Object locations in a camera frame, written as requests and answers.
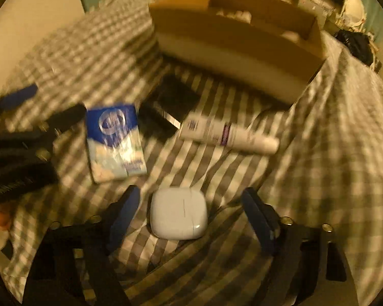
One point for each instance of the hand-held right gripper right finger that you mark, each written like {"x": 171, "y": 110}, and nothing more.
{"x": 261, "y": 221}

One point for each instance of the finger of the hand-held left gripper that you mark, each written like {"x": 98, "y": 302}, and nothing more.
{"x": 17, "y": 97}
{"x": 62, "y": 118}

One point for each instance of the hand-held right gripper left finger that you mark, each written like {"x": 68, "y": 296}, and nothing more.
{"x": 123, "y": 217}

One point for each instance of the white earbuds case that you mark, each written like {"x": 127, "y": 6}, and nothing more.
{"x": 178, "y": 212}

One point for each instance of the blue and white tissue packet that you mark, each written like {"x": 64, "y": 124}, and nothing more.
{"x": 115, "y": 140}

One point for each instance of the cardboard box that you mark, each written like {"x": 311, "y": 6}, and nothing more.
{"x": 242, "y": 44}

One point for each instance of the orange round object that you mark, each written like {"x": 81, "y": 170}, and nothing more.
{"x": 0, "y": 218}

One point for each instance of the white cream tube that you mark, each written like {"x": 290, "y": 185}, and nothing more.
{"x": 226, "y": 134}

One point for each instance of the checked grey and white blanket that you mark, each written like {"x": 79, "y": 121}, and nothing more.
{"x": 322, "y": 140}

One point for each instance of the black wallet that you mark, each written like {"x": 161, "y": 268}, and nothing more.
{"x": 170, "y": 102}

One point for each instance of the black bag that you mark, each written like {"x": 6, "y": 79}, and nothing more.
{"x": 357, "y": 46}

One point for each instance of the white items in box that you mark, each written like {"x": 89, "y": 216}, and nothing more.
{"x": 242, "y": 16}

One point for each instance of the white round fan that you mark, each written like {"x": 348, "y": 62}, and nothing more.
{"x": 354, "y": 8}

